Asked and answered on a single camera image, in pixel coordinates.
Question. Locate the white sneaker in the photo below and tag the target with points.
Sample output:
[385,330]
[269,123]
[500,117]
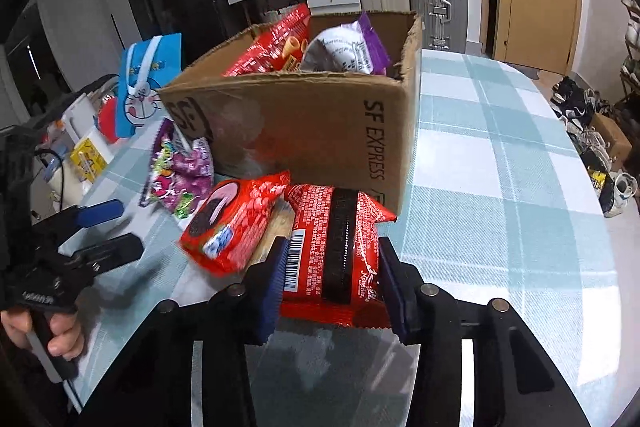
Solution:
[625,187]

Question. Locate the black trash bag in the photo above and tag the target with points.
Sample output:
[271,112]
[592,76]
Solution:
[591,150]

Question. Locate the white mug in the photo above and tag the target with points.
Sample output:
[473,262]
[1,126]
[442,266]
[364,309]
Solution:
[78,118]

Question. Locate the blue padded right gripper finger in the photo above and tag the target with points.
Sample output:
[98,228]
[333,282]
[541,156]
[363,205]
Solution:
[91,216]

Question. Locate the checkered teal tablecloth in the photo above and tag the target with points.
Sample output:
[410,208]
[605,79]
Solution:
[498,204]

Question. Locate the dark purple candy bag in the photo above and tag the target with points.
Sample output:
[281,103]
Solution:
[180,174]

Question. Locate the purple white snack bag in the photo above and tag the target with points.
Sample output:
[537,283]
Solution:
[354,47]

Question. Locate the shoe rack with shoes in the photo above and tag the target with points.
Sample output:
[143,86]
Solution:
[630,68]

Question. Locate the blue Doraemon gift bag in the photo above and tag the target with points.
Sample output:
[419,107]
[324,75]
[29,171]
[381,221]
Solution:
[146,67]

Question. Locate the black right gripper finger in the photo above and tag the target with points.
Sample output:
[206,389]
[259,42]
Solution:
[108,255]

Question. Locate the person's left hand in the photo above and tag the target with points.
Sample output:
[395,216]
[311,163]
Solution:
[68,340]

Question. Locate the brown cardboard SF box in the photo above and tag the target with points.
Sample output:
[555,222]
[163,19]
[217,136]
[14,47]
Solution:
[326,128]

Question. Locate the brown cardboard box on floor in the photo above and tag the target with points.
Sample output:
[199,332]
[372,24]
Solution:
[616,143]

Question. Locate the red ring snack bag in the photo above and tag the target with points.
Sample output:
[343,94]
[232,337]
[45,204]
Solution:
[281,48]

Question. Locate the yellow small box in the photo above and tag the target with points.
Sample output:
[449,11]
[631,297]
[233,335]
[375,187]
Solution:
[88,160]

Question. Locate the red Oreo snack pack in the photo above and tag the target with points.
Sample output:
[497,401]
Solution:
[224,232]

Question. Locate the red snack pack black stripe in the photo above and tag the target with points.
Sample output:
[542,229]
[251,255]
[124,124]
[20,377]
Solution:
[331,274]

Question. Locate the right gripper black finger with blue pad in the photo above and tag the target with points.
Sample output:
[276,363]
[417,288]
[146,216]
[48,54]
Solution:
[515,381]
[201,366]

